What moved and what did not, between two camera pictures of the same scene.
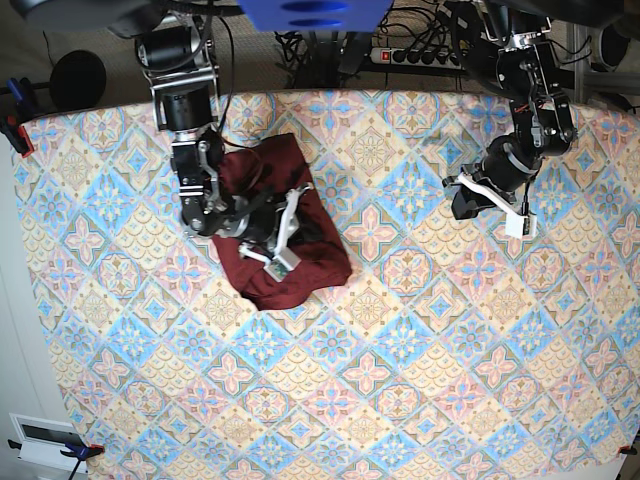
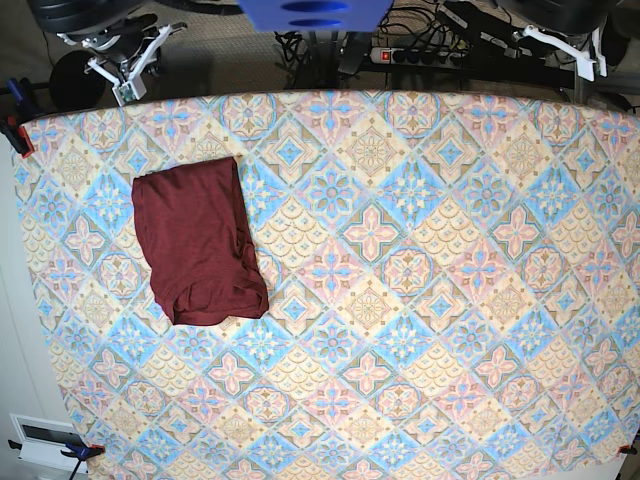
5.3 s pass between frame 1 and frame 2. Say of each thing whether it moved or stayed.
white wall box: stayed
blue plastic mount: stayed
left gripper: moved
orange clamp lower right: stayed
